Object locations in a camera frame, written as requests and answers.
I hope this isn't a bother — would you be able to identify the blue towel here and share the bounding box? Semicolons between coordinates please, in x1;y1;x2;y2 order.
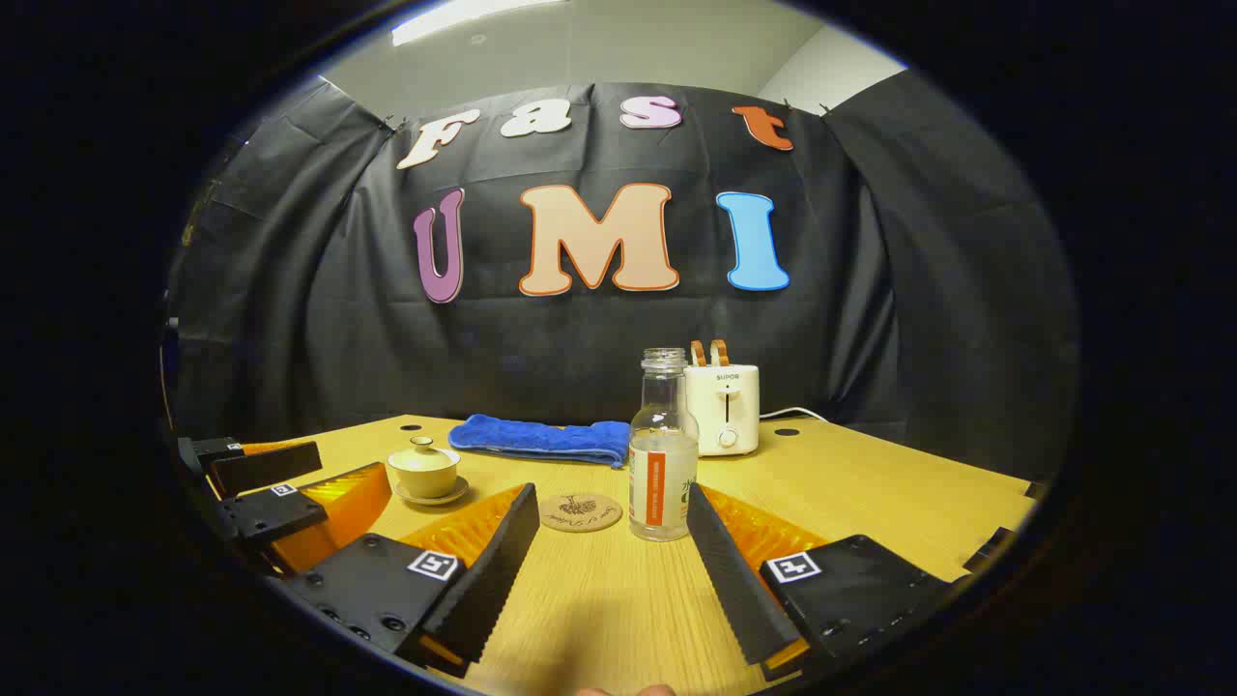
447;414;634;470

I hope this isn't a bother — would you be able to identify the beige teacup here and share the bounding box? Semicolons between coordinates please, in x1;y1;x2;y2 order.
387;447;463;500

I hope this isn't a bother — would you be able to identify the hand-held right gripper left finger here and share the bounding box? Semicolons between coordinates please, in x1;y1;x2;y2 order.
275;481;542;680

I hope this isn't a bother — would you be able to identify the clear water bottle orange label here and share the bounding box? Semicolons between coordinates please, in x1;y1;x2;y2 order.
628;348;700;542

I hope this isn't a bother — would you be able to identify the beige saucer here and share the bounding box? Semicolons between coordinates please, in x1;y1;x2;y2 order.
393;477;472;508

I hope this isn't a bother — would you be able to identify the round cork coaster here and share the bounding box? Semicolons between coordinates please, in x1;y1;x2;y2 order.
538;491;624;534

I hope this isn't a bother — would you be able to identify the white toaster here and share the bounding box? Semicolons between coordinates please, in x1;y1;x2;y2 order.
684;362;762;458

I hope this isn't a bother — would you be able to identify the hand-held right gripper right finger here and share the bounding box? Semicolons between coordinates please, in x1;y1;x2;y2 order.
684;481;969;682

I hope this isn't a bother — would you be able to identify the black backdrop cloth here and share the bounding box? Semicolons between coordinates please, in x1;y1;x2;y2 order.
164;70;1079;484

